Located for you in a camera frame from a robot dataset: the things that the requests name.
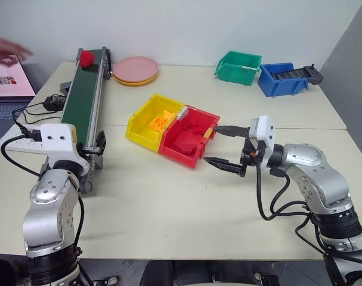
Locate black power adapter cable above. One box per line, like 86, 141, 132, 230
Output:
11, 104, 63, 128

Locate pink round plate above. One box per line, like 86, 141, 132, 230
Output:
113, 56, 159, 83

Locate grey white ridged piece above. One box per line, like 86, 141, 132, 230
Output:
175, 106, 190, 121

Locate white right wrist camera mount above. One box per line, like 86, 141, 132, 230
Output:
247, 115, 276, 168

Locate yellow plastic storage bin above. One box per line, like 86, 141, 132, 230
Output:
125, 93, 187, 153

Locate yellow round plate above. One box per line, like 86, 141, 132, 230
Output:
113, 71, 160, 88

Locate red toy block pile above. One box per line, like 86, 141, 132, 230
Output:
171, 118, 208, 157

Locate blurred bare person hand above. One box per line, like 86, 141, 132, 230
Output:
0, 37, 35, 65

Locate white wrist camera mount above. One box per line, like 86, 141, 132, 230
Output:
247, 115, 276, 168
7, 123, 91, 177

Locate orange toy block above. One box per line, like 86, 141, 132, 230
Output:
148, 116, 169, 130

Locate blue plastic storage bin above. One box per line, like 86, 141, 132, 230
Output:
257, 62, 310, 98

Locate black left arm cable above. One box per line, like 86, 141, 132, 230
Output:
0, 125, 44, 180

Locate green plastic storage bin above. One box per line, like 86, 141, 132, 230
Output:
214, 50, 262, 86

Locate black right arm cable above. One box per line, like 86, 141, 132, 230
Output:
256, 163, 314, 222

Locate open laptop with pink screen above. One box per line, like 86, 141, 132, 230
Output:
0, 53, 38, 141

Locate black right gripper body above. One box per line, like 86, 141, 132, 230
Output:
239, 137, 267, 178

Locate black power adapter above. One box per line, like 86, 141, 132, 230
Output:
42, 94, 66, 112

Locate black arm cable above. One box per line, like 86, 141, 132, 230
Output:
0, 125, 44, 180
256, 163, 314, 222

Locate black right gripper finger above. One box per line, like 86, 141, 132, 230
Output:
213, 125, 250, 139
203, 156, 245, 177

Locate green conveyor belt machine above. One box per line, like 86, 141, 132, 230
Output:
39, 46, 113, 195

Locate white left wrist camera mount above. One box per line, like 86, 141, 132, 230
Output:
7, 123, 91, 177

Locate red plastic storage bin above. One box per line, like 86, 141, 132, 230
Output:
157, 105, 221, 170

